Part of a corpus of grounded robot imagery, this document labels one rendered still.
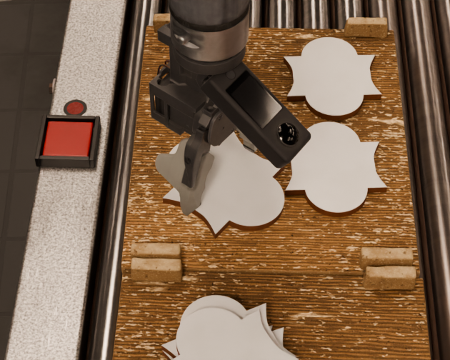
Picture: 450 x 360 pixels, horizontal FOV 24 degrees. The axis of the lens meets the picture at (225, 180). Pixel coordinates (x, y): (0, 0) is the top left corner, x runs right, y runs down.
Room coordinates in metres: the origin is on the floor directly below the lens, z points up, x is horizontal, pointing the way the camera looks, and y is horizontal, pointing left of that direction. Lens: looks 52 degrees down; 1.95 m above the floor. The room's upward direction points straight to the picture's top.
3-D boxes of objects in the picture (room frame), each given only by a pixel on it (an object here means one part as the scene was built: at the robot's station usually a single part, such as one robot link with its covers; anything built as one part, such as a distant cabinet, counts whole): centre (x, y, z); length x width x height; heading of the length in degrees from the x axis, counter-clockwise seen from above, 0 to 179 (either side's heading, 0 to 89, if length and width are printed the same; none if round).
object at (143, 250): (0.69, 0.08, 0.95); 0.06 x 0.02 x 0.03; 89
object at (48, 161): (0.88, 0.20, 0.92); 0.08 x 0.08 x 0.02; 88
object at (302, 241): (0.88, -0.06, 0.93); 0.41 x 0.35 x 0.02; 179
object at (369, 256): (0.68, -0.19, 0.95); 0.06 x 0.02 x 0.03; 89
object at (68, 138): (0.88, 0.20, 0.92); 0.06 x 0.06 x 0.01; 88
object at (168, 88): (0.73, 0.02, 1.19); 0.09 x 0.08 x 0.12; 52
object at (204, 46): (0.73, 0.02, 1.27); 0.08 x 0.08 x 0.05
